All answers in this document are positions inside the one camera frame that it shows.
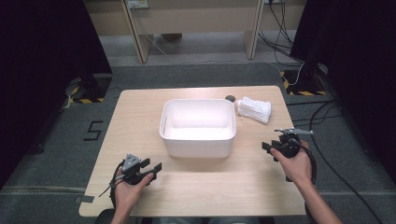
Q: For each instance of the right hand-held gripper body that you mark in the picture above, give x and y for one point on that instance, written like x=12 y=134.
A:
x=289 y=146

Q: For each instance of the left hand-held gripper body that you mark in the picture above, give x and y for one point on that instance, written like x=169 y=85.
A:
x=131 y=163

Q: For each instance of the white knitted cloth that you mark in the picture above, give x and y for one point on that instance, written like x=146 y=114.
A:
x=255 y=109

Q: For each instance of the white plastic storage bin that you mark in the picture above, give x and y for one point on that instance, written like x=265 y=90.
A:
x=197 y=124

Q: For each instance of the person's right hand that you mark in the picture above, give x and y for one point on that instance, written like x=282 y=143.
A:
x=297 y=168

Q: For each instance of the person's left hand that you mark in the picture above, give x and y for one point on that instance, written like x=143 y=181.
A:
x=127 y=196

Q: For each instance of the grey tape piece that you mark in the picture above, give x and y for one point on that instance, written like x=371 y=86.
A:
x=84 y=199

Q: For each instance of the hazard striped stand base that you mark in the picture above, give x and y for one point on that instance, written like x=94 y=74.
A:
x=93 y=90
x=303 y=88

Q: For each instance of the black chair seat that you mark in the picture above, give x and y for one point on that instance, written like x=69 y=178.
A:
x=104 y=217

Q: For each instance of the black curtain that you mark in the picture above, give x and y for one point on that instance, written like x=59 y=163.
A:
x=37 y=77
x=358 y=62

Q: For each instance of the beige wooden desk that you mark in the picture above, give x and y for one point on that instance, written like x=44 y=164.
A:
x=193 y=18

